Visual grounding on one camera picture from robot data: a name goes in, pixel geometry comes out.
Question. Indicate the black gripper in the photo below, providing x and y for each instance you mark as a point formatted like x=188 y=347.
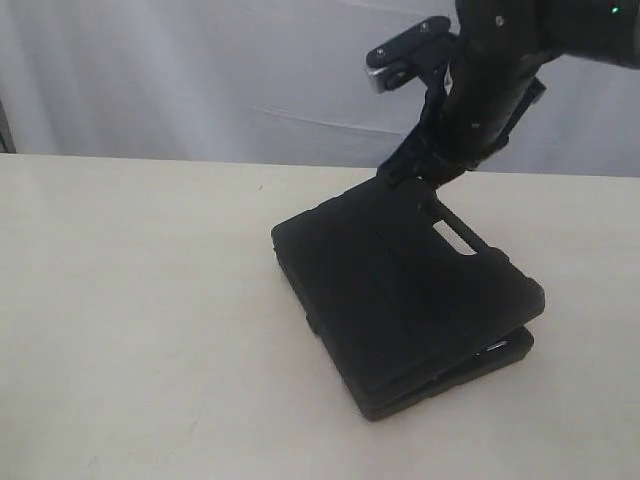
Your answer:
x=486 y=90

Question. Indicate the black plastic tool case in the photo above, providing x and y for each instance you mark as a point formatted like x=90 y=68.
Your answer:
x=403 y=294

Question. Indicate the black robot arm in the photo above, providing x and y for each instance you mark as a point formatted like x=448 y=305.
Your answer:
x=601 y=31

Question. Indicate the white backdrop curtain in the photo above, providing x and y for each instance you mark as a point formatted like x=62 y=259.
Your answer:
x=258 y=81

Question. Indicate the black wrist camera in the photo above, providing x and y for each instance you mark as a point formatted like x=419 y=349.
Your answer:
x=418 y=52

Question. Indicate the claw hammer black handle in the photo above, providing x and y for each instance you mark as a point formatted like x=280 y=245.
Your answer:
x=496 y=346

